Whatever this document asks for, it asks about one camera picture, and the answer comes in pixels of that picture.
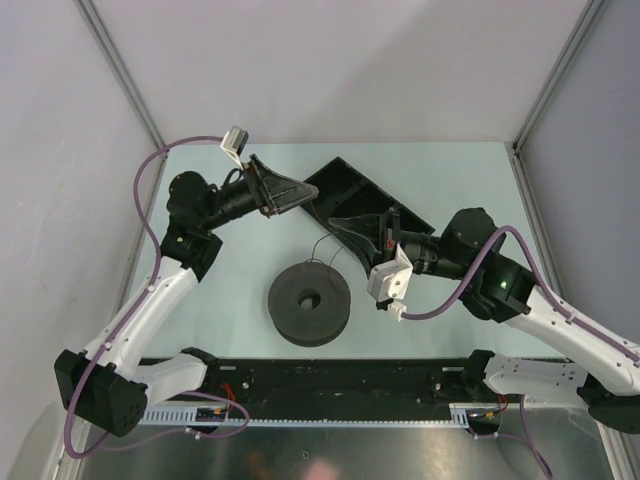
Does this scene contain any black cable spool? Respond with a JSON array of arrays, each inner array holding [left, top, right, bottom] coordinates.
[[267, 262, 351, 347]]

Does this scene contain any black compartment tray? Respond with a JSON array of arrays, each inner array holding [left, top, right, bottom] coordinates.
[[302, 157, 435, 234]]

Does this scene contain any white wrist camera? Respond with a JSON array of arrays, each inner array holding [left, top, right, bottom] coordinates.
[[367, 245, 413, 321], [220, 126, 249, 170]]

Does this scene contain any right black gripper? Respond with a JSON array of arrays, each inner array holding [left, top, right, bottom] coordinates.
[[328, 208, 472, 281]]

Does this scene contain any grey slotted cable duct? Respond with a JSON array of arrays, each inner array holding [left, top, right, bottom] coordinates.
[[139, 404, 497, 429]]

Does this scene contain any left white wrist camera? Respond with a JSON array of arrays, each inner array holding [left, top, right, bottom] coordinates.
[[220, 126, 249, 170]]

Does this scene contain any left aluminium frame post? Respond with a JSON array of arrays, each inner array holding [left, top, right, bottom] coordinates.
[[74, 0, 169, 151]]

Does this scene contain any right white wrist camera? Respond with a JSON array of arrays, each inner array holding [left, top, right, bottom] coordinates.
[[367, 245, 413, 321]]

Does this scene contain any right aluminium frame post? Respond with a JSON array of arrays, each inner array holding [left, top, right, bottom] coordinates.
[[511, 0, 609, 153]]

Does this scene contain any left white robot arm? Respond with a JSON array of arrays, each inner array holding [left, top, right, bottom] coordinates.
[[54, 156, 319, 439]]

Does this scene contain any aluminium frame post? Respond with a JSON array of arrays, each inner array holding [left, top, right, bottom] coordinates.
[[511, 0, 609, 153], [74, 0, 169, 151]]

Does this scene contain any thin brown wire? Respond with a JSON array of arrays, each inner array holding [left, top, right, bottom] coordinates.
[[305, 199, 354, 271]]

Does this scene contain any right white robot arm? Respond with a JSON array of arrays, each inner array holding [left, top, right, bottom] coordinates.
[[329, 207, 639, 434]]

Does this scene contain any aluminium frame rail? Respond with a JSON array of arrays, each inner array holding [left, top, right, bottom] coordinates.
[[505, 142, 639, 479]]

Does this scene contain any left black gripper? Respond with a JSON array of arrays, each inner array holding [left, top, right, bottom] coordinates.
[[201, 155, 318, 232]]

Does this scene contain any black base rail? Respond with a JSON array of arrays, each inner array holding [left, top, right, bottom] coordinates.
[[137, 355, 501, 421]]

